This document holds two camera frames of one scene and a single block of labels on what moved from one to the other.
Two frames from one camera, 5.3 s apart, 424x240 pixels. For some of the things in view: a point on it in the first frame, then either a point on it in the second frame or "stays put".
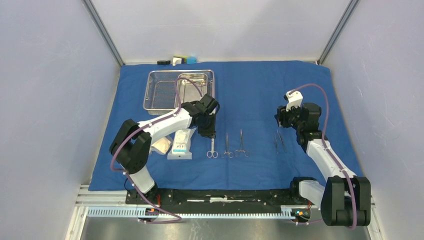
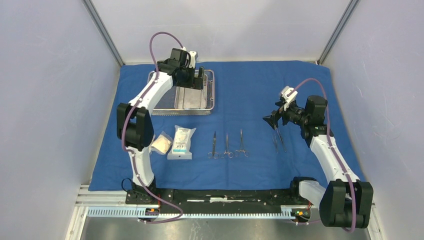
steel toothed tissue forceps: x=280 y=136 stays put
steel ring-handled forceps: x=227 y=148 stays put
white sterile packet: x=181 y=148 stays put
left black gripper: x=211 y=132 → x=195 y=82
